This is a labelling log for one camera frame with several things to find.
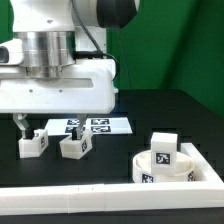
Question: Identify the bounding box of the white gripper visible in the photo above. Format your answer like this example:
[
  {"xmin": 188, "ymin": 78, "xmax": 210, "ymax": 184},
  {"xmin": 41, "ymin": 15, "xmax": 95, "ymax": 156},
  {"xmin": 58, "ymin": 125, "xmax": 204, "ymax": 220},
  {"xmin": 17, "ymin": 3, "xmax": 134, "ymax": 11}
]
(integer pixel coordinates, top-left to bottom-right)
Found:
[{"xmin": 0, "ymin": 59, "xmax": 115, "ymax": 140}]

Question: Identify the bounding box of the white round stool seat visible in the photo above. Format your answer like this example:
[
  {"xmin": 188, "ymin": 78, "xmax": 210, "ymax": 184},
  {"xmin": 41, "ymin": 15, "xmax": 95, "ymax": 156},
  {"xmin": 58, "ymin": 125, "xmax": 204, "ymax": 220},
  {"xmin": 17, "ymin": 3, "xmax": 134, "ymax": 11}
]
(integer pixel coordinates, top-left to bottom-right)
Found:
[{"xmin": 132, "ymin": 150, "xmax": 195, "ymax": 183}]

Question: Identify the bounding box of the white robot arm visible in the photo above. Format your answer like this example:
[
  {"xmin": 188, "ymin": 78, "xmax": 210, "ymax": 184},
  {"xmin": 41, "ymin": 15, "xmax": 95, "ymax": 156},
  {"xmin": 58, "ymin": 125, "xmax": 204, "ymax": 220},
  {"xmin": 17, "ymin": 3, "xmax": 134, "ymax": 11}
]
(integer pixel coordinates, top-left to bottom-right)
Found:
[{"xmin": 0, "ymin": 0, "xmax": 140, "ymax": 140}]

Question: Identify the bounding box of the white marker sheet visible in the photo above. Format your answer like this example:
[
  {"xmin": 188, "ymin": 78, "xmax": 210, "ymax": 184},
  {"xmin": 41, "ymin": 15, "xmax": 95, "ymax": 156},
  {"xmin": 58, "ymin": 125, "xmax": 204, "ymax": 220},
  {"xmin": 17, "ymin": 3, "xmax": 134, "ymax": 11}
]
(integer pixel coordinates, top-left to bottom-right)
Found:
[{"xmin": 45, "ymin": 117, "xmax": 132, "ymax": 136}]

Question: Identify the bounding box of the white L-shaped fence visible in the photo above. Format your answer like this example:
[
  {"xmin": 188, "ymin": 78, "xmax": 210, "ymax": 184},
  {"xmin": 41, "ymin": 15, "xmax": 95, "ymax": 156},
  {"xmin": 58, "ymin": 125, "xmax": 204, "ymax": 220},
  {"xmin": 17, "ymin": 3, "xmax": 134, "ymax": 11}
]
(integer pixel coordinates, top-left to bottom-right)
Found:
[{"xmin": 0, "ymin": 143, "xmax": 224, "ymax": 216}]

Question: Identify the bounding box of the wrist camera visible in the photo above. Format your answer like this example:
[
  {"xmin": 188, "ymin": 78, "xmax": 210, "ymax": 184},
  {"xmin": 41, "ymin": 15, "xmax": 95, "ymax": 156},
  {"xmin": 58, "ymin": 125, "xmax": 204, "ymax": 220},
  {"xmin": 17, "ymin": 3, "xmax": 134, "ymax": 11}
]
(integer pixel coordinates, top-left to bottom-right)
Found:
[{"xmin": 0, "ymin": 38, "xmax": 24, "ymax": 65}]

